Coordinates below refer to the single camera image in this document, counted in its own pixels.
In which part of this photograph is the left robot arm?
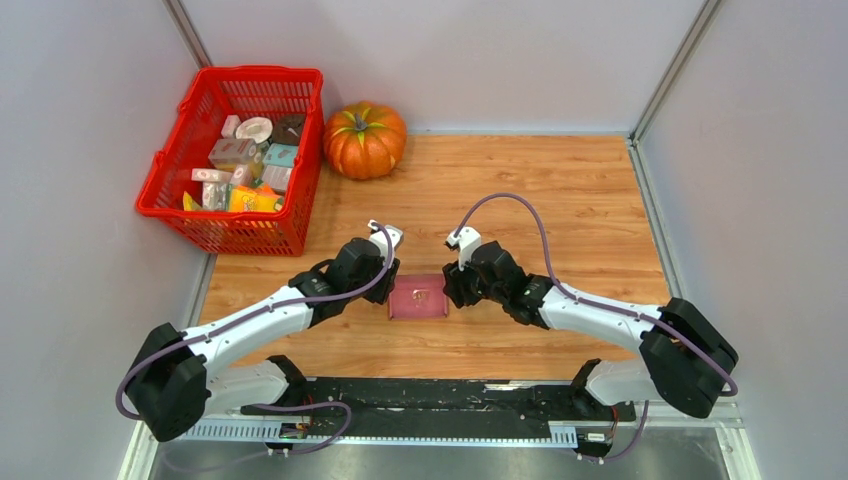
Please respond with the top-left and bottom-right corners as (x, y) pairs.
(116, 226), (403, 442)

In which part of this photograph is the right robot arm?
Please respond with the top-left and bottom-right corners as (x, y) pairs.
(443, 238), (739, 419)

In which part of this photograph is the pale pink box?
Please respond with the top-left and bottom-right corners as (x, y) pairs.
(260, 165), (292, 195)

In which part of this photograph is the teal small box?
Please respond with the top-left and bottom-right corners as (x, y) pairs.
(263, 143), (299, 168)

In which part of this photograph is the grey pink carton box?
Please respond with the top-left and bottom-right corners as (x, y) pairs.
(207, 138), (258, 170)

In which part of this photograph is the pink white small box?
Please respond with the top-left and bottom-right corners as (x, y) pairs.
(191, 168), (232, 183)

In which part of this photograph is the orange pumpkin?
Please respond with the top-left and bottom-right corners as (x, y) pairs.
(322, 101), (408, 180)

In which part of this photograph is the yellow orange snack pack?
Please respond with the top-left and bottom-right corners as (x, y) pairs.
(227, 185), (284, 213)

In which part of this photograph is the brown round item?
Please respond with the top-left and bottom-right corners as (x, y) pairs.
(271, 114), (306, 146)

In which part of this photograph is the red plastic shopping basket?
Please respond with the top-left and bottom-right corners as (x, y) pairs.
(135, 65), (324, 257)

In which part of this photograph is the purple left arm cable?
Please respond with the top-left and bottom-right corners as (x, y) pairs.
(115, 222), (399, 458)

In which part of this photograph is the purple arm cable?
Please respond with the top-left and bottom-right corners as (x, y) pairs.
(115, 222), (399, 458)
(453, 192), (739, 464)

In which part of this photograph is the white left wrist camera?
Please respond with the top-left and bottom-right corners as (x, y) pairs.
(368, 220), (404, 261)

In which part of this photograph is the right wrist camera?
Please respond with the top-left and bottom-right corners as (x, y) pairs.
(445, 226), (482, 271)

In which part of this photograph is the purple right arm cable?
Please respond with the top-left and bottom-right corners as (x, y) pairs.
(453, 192), (739, 464)

